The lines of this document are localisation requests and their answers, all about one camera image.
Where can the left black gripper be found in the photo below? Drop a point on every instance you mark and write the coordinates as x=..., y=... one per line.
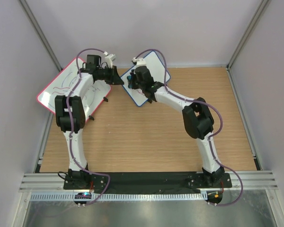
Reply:
x=115, y=78

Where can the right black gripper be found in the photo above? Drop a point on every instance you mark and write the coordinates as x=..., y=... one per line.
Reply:
x=132, y=74

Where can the blue framed whiteboard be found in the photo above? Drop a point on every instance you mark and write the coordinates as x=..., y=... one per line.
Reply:
x=158, y=72

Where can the blue whiteboard eraser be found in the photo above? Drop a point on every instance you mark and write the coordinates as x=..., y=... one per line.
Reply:
x=129, y=79

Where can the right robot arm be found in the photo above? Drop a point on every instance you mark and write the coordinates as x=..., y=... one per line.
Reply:
x=197, y=118

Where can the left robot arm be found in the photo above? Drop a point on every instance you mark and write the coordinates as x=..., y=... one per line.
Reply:
x=71, y=118

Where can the pink framed whiteboard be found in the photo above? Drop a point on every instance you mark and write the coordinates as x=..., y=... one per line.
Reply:
x=63, y=82

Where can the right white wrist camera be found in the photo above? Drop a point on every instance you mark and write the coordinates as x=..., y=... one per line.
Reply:
x=139, y=62

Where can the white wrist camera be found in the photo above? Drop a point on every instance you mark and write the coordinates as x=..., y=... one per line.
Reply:
x=109, y=58
x=139, y=62

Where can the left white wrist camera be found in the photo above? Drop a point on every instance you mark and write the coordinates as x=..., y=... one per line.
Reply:
x=109, y=58

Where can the pink board wire stand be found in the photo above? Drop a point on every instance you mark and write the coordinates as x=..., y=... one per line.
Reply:
x=104, y=99

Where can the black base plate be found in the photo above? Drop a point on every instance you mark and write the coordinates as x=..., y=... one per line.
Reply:
x=138, y=180

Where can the left corner aluminium post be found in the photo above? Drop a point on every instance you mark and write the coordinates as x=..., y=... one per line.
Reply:
x=28, y=12

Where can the corner aluminium post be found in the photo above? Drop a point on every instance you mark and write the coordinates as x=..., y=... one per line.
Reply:
x=248, y=32
x=28, y=12

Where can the slotted cable duct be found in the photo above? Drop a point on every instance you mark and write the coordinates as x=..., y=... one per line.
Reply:
x=85, y=197

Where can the right corner aluminium post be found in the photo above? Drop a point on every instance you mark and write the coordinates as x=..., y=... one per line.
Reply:
x=248, y=32

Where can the aluminium rail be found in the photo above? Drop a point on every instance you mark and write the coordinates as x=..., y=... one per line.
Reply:
x=50, y=182

